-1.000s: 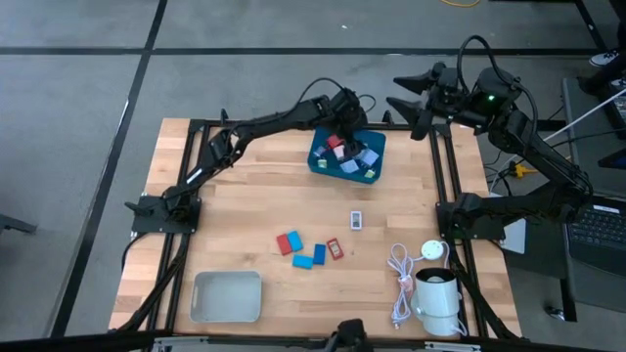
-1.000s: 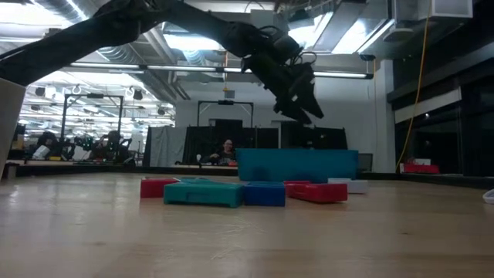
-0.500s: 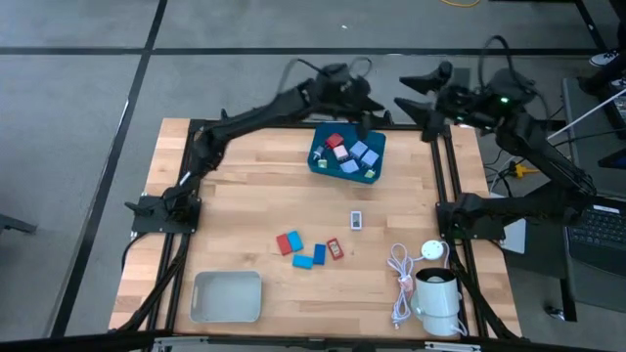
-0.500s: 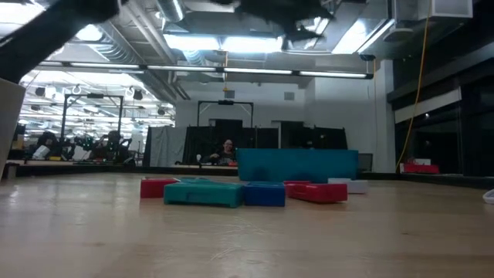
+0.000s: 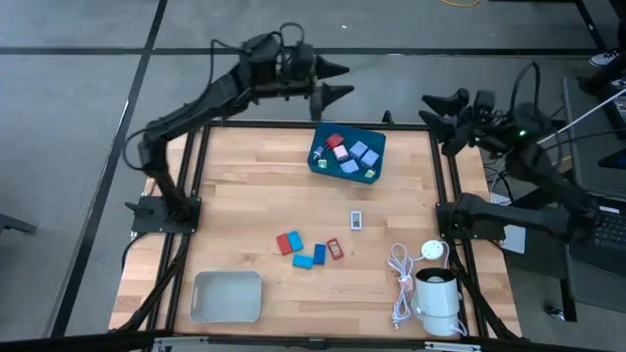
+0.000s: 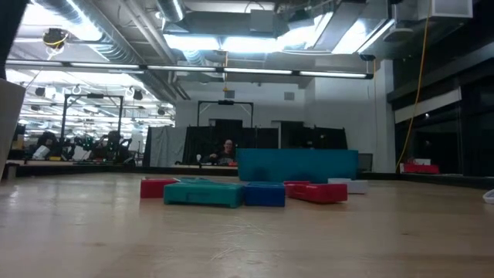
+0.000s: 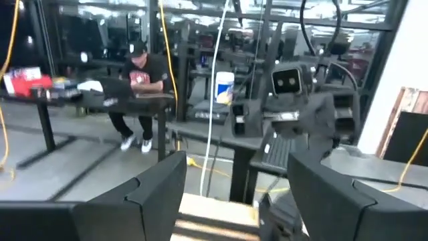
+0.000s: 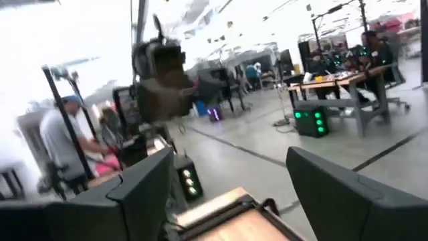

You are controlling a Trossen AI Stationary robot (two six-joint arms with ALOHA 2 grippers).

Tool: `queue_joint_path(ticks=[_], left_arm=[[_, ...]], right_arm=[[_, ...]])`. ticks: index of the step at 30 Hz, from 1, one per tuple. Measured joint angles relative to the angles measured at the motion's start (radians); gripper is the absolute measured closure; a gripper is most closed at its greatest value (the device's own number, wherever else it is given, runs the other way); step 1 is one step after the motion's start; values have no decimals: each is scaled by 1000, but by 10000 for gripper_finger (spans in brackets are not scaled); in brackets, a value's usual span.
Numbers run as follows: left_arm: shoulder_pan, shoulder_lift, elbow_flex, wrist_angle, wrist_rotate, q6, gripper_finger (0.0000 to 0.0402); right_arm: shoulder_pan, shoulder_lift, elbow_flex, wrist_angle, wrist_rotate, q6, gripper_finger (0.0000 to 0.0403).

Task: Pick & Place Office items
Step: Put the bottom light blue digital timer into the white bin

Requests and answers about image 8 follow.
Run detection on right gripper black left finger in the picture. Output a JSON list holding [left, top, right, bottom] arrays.
[[70, 146, 175, 241]]

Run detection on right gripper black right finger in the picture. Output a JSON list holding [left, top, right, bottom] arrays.
[[286, 146, 428, 241]]

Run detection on grey office chair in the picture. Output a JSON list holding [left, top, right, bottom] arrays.
[[384, 43, 412, 112]]

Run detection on black computer tower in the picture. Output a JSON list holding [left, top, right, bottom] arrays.
[[206, 105, 223, 123], [175, 154, 204, 202]]

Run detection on black tower green lights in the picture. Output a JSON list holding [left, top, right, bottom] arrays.
[[293, 106, 330, 138]]

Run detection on person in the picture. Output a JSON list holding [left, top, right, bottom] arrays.
[[39, 95, 113, 195], [245, 62, 263, 90], [359, 30, 395, 85], [306, 50, 332, 77]]

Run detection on grey workbench wooden top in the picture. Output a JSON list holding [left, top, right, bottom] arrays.
[[287, 65, 412, 138]]

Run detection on black table frame rail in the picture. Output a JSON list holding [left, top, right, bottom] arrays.
[[173, 192, 305, 241]]

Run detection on yellow cable coil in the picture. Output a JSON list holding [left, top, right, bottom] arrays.
[[272, 116, 292, 128]]

